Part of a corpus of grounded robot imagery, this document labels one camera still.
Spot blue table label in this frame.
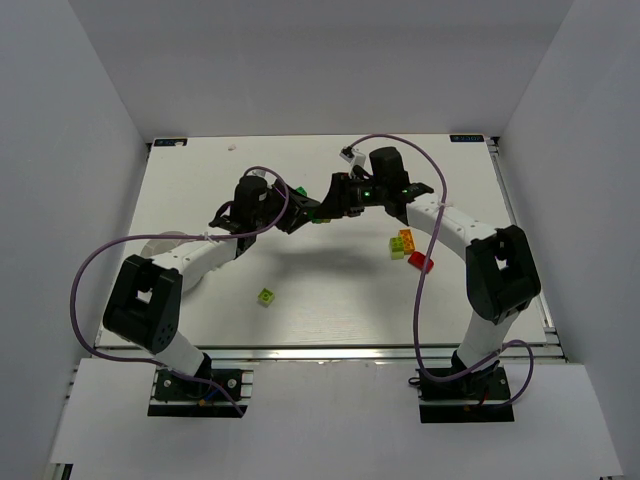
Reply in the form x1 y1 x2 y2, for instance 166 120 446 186
449 134 485 143
153 138 188 147

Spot red sloped lego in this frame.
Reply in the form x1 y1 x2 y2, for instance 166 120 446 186
408 251 434 273

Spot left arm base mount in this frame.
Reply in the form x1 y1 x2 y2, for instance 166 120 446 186
147 368 254 418

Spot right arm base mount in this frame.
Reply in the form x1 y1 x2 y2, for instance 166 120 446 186
408 367 515 424

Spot lime lego table centre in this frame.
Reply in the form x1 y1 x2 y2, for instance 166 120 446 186
257 288 275 307

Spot white round divided container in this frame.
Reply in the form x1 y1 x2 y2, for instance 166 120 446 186
138 229 207 295

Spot left blue table label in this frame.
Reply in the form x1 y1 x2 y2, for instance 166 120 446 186
153 138 188 147

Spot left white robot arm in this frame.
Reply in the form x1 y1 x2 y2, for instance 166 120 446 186
102 175 321 383

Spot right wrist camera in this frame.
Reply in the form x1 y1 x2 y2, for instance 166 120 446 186
340 146 366 178

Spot orange long lego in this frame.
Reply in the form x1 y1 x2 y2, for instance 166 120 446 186
398 229 416 255

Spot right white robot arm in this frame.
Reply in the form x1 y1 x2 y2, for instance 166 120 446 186
313 146 541 382

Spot right blue table label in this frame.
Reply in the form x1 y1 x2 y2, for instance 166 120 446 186
449 134 485 143

